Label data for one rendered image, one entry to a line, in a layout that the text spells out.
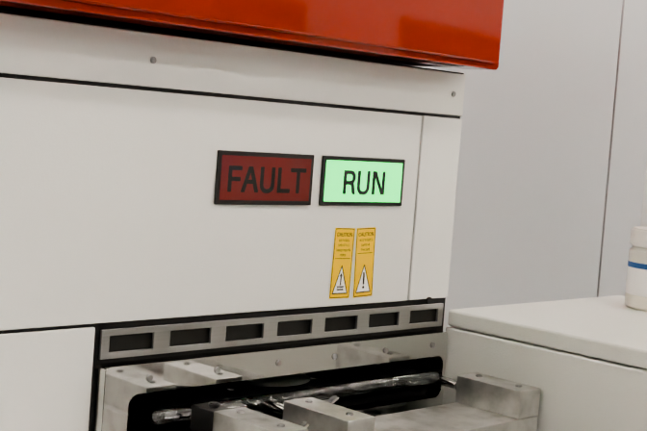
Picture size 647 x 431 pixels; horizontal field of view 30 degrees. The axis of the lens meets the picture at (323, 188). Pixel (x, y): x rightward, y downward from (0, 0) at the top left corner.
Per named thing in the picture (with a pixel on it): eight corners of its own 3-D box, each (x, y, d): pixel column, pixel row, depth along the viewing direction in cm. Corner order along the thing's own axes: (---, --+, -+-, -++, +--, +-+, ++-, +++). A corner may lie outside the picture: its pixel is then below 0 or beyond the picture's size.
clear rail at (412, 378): (144, 423, 102) (145, 407, 102) (430, 381, 129) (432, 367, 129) (154, 427, 101) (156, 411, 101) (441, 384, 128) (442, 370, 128)
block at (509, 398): (454, 402, 124) (456, 373, 124) (475, 398, 126) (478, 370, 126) (518, 419, 118) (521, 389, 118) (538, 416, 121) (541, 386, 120)
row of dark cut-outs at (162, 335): (95, 358, 100) (97, 328, 99) (437, 324, 131) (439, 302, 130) (100, 360, 99) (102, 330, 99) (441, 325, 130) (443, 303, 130)
